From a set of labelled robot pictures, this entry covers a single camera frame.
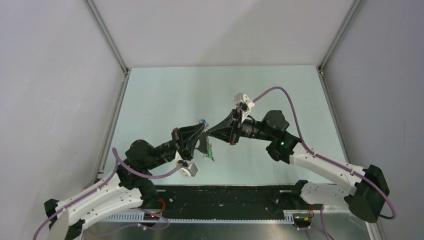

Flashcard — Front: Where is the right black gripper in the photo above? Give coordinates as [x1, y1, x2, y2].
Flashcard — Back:
[205, 108, 274, 146]

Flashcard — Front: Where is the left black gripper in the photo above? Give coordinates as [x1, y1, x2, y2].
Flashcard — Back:
[145, 123, 206, 170]

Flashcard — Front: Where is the red-handled key organizer with rings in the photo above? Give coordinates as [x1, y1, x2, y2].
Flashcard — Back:
[196, 131, 215, 162]

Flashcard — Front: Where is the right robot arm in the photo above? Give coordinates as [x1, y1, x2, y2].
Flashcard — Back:
[206, 109, 390, 223]

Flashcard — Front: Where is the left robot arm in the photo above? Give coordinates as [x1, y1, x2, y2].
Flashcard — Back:
[42, 121, 208, 240]

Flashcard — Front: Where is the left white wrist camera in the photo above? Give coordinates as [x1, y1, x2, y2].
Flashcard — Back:
[175, 151, 198, 178]

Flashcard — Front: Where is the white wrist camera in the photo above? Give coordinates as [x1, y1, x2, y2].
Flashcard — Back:
[175, 151, 198, 178]
[234, 92, 255, 123]

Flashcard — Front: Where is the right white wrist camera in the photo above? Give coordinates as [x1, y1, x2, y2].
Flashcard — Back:
[234, 92, 255, 123]

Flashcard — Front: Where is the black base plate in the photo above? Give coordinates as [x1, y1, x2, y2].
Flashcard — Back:
[140, 185, 321, 218]

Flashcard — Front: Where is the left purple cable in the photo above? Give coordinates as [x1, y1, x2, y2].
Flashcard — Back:
[32, 147, 186, 240]

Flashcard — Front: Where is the purple cable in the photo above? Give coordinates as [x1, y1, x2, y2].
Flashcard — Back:
[32, 147, 186, 240]
[252, 86, 397, 221]

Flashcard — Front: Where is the grey cable duct rail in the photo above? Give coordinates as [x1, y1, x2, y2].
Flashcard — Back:
[101, 211, 295, 224]

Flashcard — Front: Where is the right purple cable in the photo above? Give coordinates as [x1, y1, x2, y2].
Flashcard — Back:
[252, 86, 397, 221]

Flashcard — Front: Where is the left aluminium frame post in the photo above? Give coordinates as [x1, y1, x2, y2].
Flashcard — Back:
[83, 0, 129, 76]

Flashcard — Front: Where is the aluminium frame post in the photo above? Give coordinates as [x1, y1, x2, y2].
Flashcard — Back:
[317, 0, 365, 76]
[83, 0, 129, 76]

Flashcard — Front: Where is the right aluminium frame post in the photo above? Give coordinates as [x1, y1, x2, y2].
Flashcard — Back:
[317, 0, 365, 76]

